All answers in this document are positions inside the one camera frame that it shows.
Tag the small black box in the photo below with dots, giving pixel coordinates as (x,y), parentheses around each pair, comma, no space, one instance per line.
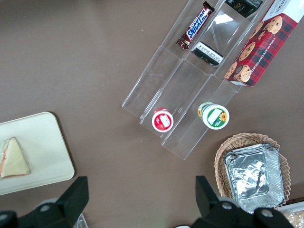
(244,7)
(207,54)

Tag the beige plastic tray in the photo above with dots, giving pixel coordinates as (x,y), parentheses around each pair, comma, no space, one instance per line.
(45,147)

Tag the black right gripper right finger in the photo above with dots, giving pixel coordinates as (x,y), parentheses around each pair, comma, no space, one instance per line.
(210,209)

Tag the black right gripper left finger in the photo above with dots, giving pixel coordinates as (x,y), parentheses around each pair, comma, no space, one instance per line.
(71,202)

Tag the light wicker basket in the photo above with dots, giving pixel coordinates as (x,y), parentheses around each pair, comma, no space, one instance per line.
(221,154)

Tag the stack of foil trays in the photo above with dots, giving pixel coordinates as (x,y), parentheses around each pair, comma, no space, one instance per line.
(251,175)

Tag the white rectangular snack bin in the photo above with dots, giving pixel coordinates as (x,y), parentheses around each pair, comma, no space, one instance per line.
(292,209)

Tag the Snickers chocolate bar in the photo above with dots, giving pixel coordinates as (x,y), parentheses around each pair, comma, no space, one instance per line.
(196,27)

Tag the red tartan cookie box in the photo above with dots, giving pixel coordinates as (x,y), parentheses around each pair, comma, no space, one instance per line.
(266,47)

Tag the green lid cup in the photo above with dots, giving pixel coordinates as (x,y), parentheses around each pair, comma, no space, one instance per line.
(215,116)

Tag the triangular sandwich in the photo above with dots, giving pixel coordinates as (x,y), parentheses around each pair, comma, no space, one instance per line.
(14,161)

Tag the clear bag of crackers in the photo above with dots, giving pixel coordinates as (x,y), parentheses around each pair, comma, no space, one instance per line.
(297,221)

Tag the clear acrylic stepped stand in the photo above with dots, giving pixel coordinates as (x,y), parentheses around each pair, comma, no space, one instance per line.
(180,83)

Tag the red lid cup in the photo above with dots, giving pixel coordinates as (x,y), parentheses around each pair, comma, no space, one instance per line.
(162,121)

